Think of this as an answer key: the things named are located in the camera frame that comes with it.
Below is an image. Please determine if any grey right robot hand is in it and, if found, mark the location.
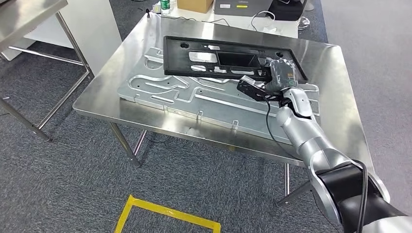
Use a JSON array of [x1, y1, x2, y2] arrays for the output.
[[264, 58, 298, 94]]

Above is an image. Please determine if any black plastic panel part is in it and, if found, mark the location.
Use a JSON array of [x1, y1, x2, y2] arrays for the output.
[[163, 35, 308, 84]]

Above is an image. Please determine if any stainless steel workbench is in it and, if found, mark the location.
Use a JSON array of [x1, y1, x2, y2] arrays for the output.
[[72, 13, 376, 207]]

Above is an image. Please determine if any round metal stand base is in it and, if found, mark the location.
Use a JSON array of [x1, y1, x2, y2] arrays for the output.
[[297, 0, 318, 30]]

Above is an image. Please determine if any black bag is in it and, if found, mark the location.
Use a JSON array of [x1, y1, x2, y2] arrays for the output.
[[268, 0, 307, 21]]

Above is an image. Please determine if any white desk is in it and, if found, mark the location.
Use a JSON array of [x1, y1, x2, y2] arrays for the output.
[[151, 0, 300, 38]]

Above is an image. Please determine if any grey laptop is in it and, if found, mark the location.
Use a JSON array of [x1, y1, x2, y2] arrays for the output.
[[214, 0, 274, 17]]

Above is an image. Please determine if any stamped sheet metal panel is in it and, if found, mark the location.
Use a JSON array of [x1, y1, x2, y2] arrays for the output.
[[117, 46, 321, 145]]

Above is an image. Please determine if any cardboard box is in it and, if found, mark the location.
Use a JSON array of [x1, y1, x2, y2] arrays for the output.
[[177, 0, 214, 14]]

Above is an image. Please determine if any stainless steel table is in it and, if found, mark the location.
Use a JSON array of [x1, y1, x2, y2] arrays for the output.
[[0, 0, 94, 143]]

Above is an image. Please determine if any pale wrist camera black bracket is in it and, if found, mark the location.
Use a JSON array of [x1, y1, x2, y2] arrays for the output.
[[236, 75, 284, 102]]

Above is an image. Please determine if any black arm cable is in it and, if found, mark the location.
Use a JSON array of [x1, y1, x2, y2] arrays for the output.
[[264, 96, 370, 233]]

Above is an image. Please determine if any white desk cable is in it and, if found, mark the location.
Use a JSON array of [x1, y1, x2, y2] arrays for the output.
[[250, 10, 277, 32]]

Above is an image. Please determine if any thin black desk cable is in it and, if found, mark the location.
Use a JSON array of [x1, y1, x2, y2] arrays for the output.
[[146, 9, 231, 27]]

